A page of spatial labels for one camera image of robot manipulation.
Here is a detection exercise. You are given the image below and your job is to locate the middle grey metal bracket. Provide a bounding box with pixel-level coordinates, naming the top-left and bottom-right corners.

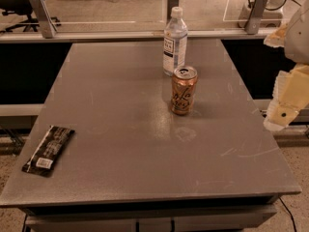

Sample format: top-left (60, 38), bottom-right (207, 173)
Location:
top-left (167, 0), bottom-right (180, 19)

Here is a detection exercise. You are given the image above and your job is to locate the clear plastic water bottle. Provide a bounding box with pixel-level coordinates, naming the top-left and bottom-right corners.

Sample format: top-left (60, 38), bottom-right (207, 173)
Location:
top-left (163, 7), bottom-right (188, 76)

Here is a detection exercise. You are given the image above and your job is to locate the black floor cable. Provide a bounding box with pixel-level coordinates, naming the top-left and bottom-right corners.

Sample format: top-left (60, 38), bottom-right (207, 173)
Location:
top-left (278, 196), bottom-right (298, 232)

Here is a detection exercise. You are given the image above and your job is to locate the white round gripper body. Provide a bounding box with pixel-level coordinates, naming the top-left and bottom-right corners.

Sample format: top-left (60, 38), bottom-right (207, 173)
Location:
top-left (284, 0), bottom-right (309, 64)

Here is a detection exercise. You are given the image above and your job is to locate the grey metal bracket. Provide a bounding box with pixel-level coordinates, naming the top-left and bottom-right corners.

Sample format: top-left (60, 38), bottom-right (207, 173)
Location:
top-left (167, 0), bottom-right (180, 19)
top-left (29, 0), bottom-right (56, 39)
top-left (244, 0), bottom-right (268, 35)

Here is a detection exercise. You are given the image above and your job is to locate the right grey metal bracket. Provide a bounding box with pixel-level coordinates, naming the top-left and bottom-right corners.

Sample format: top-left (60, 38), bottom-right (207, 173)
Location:
top-left (244, 0), bottom-right (268, 35)

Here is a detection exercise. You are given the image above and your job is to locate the white pedestal base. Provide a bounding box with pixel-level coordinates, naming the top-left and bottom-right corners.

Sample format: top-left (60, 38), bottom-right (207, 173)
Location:
top-left (239, 0), bottom-right (287, 27)

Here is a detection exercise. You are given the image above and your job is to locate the black rxbar chocolate wrapper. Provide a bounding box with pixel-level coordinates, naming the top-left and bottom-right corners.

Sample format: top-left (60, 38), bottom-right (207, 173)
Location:
top-left (21, 126), bottom-right (75, 177)

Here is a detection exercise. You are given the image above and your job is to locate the black office chair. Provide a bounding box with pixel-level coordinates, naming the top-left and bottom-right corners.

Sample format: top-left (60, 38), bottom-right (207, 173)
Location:
top-left (0, 0), bottom-right (62, 34)

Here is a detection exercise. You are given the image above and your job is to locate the left grey metal bracket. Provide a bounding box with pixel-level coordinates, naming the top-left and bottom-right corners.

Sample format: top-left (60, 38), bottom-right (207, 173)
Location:
top-left (29, 0), bottom-right (56, 39)

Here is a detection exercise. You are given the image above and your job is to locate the orange LaCroix can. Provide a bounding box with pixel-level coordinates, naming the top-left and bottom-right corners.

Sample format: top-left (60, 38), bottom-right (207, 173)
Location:
top-left (171, 66), bottom-right (198, 115)

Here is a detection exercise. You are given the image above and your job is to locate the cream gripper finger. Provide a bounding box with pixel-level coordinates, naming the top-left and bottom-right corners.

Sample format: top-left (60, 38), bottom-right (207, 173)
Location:
top-left (264, 23), bottom-right (288, 48)
top-left (264, 64), bottom-right (309, 131)

